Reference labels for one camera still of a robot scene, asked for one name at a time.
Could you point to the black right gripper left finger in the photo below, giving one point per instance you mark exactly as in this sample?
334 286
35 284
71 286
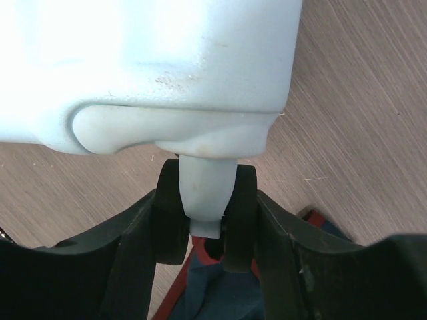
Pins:
105 272

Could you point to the mint green suitcase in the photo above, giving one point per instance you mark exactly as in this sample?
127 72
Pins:
202 79

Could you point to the navy garment with red trim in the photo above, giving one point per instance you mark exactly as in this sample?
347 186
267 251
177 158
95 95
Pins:
204 290

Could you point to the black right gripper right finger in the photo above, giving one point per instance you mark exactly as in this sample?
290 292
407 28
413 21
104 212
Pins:
307 273

